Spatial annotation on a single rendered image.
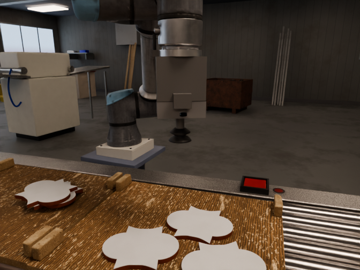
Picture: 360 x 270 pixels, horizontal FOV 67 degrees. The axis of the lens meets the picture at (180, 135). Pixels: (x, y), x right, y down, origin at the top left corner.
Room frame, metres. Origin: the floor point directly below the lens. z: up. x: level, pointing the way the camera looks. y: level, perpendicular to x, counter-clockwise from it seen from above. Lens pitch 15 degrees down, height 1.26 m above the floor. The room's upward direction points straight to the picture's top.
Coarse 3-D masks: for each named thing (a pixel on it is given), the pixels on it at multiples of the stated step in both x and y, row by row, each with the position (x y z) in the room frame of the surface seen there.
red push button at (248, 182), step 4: (244, 180) 0.73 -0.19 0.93; (248, 180) 0.73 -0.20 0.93; (252, 180) 0.73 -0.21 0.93; (256, 180) 0.73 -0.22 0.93; (260, 180) 0.73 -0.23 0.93; (264, 180) 0.73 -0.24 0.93; (244, 184) 0.70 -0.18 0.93; (248, 184) 0.70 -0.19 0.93; (252, 184) 0.70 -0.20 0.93; (256, 184) 0.70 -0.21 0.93; (260, 184) 0.70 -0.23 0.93; (264, 184) 0.70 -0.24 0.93; (264, 188) 0.68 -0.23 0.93
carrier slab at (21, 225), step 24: (24, 168) 0.80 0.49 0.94; (0, 192) 0.64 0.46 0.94; (96, 192) 0.64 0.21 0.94; (0, 216) 0.53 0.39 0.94; (24, 216) 0.53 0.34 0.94; (48, 216) 0.53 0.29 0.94; (72, 216) 0.53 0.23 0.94; (0, 240) 0.45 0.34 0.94; (24, 240) 0.45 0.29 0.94; (24, 264) 0.39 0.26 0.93
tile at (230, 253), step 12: (192, 252) 0.40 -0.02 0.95; (204, 252) 0.40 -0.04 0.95; (216, 252) 0.40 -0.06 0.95; (228, 252) 0.40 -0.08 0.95; (240, 252) 0.40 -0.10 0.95; (252, 252) 0.40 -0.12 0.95; (192, 264) 0.37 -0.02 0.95; (204, 264) 0.37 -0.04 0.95; (216, 264) 0.37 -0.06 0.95; (228, 264) 0.37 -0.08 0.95; (240, 264) 0.37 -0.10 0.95; (252, 264) 0.37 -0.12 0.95; (264, 264) 0.37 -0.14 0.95
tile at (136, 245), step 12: (132, 228) 0.47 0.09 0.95; (156, 228) 0.47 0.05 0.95; (108, 240) 0.43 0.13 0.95; (120, 240) 0.43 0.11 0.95; (132, 240) 0.43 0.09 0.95; (144, 240) 0.43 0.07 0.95; (156, 240) 0.43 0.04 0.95; (168, 240) 0.43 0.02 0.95; (108, 252) 0.40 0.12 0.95; (120, 252) 0.40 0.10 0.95; (132, 252) 0.40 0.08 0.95; (144, 252) 0.40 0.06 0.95; (156, 252) 0.40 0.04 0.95; (168, 252) 0.40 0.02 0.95; (120, 264) 0.37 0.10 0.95; (132, 264) 0.37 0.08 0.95; (144, 264) 0.37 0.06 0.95; (156, 264) 0.37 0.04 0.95
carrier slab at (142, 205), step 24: (120, 192) 0.64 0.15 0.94; (144, 192) 0.64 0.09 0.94; (168, 192) 0.64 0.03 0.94; (192, 192) 0.64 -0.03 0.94; (96, 216) 0.53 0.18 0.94; (120, 216) 0.53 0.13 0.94; (144, 216) 0.53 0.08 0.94; (240, 216) 0.53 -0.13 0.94; (264, 216) 0.53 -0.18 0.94; (72, 240) 0.45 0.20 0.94; (96, 240) 0.45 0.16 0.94; (240, 240) 0.45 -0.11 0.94; (264, 240) 0.45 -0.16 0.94; (48, 264) 0.38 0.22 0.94; (72, 264) 0.38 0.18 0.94; (96, 264) 0.38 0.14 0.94; (168, 264) 0.38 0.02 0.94
